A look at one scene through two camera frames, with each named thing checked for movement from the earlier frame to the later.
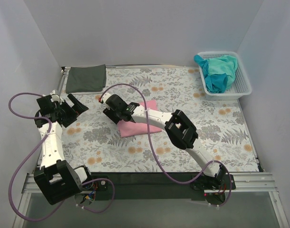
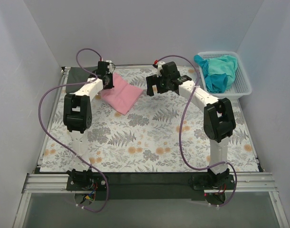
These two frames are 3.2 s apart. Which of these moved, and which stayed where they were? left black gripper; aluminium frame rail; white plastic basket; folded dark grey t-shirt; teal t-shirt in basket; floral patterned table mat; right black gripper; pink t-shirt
Moved: right black gripper; left black gripper; pink t-shirt
Stayed: floral patterned table mat; folded dark grey t-shirt; teal t-shirt in basket; aluminium frame rail; white plastic basket
